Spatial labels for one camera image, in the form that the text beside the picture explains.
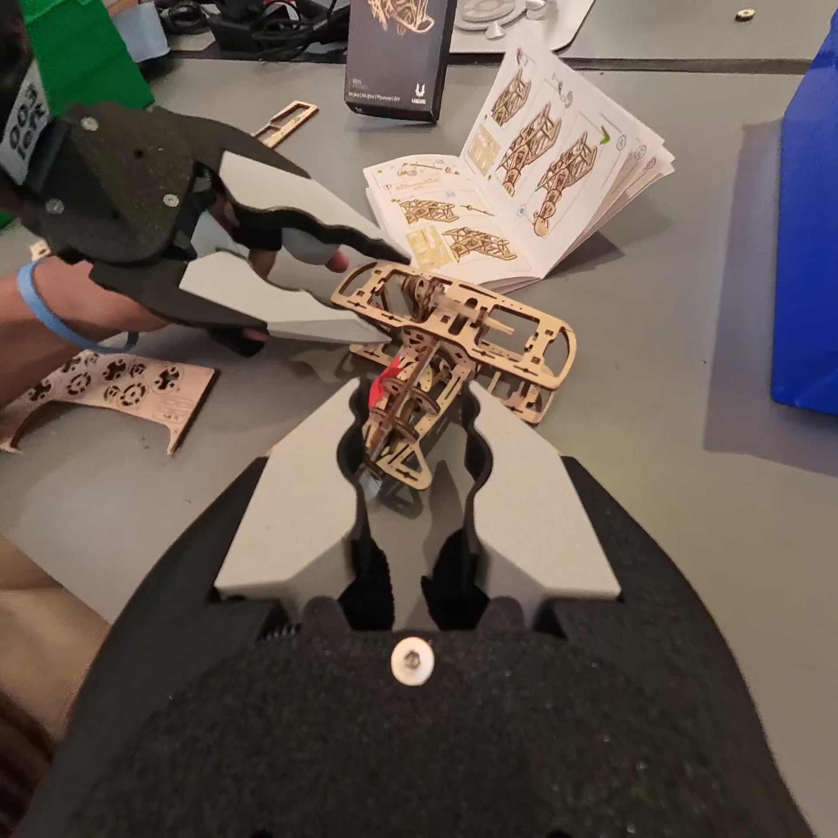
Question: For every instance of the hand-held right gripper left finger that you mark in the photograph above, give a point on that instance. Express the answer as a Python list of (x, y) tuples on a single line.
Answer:
[(288, 524)]

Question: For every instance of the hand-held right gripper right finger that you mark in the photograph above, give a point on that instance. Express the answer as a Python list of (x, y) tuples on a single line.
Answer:
[(543, 524)]

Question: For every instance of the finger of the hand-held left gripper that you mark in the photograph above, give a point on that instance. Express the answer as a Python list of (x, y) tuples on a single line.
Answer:
[(294, 193), (249, 294)]

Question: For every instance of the wooden model airplane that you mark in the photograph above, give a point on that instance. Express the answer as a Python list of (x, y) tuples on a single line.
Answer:
[(429, 340)]

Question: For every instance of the person's left forearm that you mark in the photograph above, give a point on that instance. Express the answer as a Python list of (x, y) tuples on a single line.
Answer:
[(26, 353)]

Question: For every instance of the person's left hand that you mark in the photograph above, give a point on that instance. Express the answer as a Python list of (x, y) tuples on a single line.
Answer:
[(111, 308)]

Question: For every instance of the laser-cut plywood sheet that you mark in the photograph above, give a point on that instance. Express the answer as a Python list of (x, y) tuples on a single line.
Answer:
[(190, 399)]

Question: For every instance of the green plastic bin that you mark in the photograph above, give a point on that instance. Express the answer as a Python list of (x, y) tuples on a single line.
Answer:
[(85, 52)]

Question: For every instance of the blue wristband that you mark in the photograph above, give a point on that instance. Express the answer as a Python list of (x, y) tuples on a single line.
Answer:
[(39, 308)]

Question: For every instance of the light blue cloth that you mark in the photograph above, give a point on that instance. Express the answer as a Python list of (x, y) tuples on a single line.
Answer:
[(147, 36)]

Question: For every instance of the black cardboard box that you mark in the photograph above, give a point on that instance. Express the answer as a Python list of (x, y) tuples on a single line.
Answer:
[(393, 65)]

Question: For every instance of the white round plastic object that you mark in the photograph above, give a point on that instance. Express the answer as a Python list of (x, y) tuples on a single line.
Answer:
[(484, 16)]

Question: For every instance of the person's tan trousers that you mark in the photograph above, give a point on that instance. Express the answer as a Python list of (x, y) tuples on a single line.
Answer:
[(39, 622)]

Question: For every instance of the open instruction booklet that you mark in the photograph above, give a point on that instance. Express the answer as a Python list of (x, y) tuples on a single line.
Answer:
[(628, 177)]

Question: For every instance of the blue plastic bin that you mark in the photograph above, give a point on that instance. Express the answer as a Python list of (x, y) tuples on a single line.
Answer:
[(808, 262)]

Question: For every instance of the wooden frame piece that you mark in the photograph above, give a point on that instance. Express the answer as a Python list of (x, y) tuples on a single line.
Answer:
[(268, 139)]

